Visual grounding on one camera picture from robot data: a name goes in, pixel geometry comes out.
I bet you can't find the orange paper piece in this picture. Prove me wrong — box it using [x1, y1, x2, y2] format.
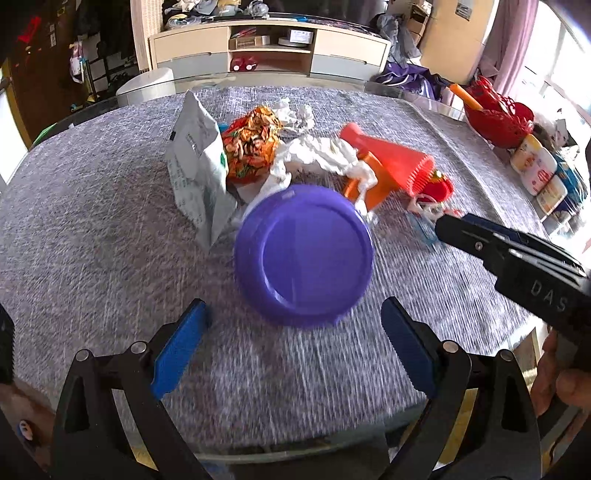
[342, 149, 400, 215]

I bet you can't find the white green snack bag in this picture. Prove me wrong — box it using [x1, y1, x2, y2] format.
[165, 91, 238, 252]

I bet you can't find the orange snack wrapper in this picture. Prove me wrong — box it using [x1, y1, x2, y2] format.
[221, 105, 283, 184]

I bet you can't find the person's right hand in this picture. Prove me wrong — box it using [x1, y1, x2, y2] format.
[530, 330, 591, 416]

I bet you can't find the blue cookie tin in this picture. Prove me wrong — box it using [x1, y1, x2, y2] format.
[553, 152, 589, 216]

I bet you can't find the small clear plastic wrapper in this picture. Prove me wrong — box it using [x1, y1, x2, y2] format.
[407, 194, 464, 249]

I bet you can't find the small red round toy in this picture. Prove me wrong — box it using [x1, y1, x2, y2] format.
[421, 170, 454, 203]

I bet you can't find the grey woven table mat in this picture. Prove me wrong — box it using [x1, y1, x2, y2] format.
[1, 95, 535, 451]

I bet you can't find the red plastic basket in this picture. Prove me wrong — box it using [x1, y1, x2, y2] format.
[465, 76, 534, 149]

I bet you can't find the red plastic cone toy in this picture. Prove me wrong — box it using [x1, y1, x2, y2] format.
[339, 123, 435, 197]

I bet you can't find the purple bag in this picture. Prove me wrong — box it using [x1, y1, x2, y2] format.
[373, 61, 452, 101]

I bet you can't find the small crumpled white tissue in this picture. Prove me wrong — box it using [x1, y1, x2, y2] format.
[270, 97, 315, 136]

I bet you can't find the beige standing air conditioner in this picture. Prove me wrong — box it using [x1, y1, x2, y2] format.
[419, 0, 499, 85]

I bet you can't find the white round stool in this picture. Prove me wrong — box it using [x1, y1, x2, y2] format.
[116, 67, 175, 107]

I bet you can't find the beige TV cabinet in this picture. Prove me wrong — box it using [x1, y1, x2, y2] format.
[146, 17, 391, 81]

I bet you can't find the pile of clothes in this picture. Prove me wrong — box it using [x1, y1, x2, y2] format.
[162, 0, 270, 29]

